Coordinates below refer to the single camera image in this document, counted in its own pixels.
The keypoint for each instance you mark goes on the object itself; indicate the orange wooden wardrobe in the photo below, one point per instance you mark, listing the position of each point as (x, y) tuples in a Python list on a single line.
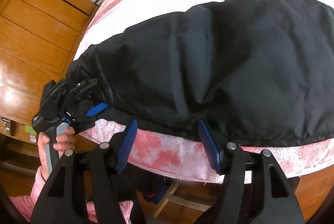
[(38, 41)]

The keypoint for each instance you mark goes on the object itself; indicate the person left hand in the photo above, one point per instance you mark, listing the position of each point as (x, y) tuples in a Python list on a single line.
[(64, 142)]

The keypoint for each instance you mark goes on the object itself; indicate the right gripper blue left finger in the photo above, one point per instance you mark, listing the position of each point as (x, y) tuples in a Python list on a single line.
[(126, 145)]

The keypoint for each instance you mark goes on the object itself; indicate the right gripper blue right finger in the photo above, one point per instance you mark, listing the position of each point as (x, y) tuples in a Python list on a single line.
[(210, 147)]

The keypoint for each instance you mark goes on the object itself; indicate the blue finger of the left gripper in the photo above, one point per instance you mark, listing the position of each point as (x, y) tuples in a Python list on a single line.
[(97, 109)]

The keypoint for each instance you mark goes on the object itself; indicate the black padded pants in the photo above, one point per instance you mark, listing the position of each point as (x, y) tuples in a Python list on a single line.
[(259, 72)]

